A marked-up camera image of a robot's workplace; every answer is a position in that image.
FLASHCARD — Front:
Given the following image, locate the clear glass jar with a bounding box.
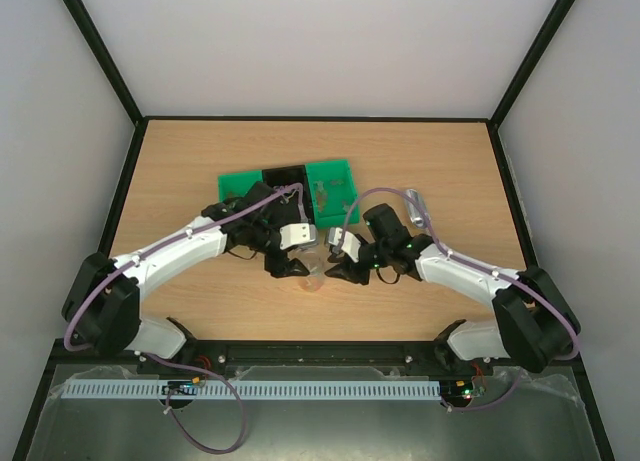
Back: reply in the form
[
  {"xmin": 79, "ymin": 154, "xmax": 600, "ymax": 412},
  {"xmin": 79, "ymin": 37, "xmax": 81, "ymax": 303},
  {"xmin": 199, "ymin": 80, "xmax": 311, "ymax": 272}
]
[{"xmin": 298, "ymin": 257, "xmax": 325, "ymax": 292}]

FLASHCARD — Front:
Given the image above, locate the metal scoop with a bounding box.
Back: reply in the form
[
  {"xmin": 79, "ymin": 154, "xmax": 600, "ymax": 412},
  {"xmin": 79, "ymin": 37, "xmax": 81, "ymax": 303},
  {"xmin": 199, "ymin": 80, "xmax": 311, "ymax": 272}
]
[{"xmin": 404, "ymin": 189, "xmax": 429, "ymax": 229}]

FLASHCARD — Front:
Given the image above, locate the clear jar lid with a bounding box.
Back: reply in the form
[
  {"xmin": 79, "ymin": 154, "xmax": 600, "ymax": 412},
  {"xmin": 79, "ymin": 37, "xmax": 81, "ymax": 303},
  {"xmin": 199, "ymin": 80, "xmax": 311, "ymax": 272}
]
[{"xmin": 298, "ymin": 248, "xmax": 323, "ymax": 263}]

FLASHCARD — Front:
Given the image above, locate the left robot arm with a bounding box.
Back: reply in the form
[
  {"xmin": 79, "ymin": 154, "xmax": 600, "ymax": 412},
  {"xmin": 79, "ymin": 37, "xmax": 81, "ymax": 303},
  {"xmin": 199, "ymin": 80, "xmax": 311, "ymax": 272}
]
[{"xmin": 62, "ymin": 182, "xmax": 317, "ymax": 359}]

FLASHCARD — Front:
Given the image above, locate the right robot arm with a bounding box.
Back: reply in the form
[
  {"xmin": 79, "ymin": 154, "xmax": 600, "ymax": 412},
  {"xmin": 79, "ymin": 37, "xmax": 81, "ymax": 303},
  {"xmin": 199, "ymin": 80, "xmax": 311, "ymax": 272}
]
[{"xmin": 326, "ymin": 204, "xmax": 581, "ymax": 373}]

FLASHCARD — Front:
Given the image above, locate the green bin with wrapped candies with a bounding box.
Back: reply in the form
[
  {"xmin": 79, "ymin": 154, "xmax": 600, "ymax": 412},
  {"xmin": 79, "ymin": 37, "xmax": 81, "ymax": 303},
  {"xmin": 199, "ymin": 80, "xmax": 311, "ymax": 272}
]
[{"xmin": 217, "ymin": 170, "xmax": 263, "ymax": 202}]

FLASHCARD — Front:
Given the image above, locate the green bin with gummy candies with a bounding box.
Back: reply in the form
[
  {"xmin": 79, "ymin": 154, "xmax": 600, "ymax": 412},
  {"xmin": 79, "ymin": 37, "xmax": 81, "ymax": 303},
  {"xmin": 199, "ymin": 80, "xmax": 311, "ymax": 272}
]
[{"xmin": 305, "ymin": 159, "xmax": 359, "ymax": 229}]

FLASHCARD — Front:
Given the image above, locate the black bin with lollipops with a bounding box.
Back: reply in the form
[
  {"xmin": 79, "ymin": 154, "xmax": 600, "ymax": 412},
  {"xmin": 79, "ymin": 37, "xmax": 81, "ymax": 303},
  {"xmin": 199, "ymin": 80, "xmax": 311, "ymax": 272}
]
[{"xmin": 262, "ymin": 165, "xmax": 315, "ymax": 227}]

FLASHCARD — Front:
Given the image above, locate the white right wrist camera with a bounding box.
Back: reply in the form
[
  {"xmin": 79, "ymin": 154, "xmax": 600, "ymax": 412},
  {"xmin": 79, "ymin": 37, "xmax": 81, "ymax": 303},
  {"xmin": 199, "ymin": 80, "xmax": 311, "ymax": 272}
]
[{"xmin": 326, "ymin": 227, "xmax": 363, "ymax": 263}]

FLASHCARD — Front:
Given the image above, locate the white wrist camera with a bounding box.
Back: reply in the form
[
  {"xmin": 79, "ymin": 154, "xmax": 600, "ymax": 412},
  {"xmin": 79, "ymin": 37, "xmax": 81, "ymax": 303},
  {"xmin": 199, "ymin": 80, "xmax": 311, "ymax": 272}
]
[
  {"xmin": 326, "ymin": 227, "xmax": 363, "ymax": 263},
  {"xmin": 279, "ymin": 223, "xmax": 318, "ymax": 251}
]

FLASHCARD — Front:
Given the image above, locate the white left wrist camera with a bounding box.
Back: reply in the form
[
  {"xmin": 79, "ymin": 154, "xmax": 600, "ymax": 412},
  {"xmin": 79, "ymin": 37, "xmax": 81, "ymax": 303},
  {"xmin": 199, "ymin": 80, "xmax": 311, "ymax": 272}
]
[{"xmin": 279, "ymin": 223, "xmax": 318, "ymax": 251}]

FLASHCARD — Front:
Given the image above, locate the black aluminium frame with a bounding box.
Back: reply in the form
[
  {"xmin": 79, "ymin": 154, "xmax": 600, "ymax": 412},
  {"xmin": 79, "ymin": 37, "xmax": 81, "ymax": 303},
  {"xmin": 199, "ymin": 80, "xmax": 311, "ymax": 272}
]
[{"xmin": 13, "ymin": 0, "xmax": 614, "ymax": 460}]

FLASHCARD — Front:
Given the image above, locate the slotted grey cable duct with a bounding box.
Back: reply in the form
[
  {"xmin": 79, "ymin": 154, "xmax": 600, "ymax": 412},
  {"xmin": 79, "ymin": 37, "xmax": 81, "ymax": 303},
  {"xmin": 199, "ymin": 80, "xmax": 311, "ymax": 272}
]
[{"xmin": 61, "ymin": 379, "xmax": 441, "ymax": 401}]

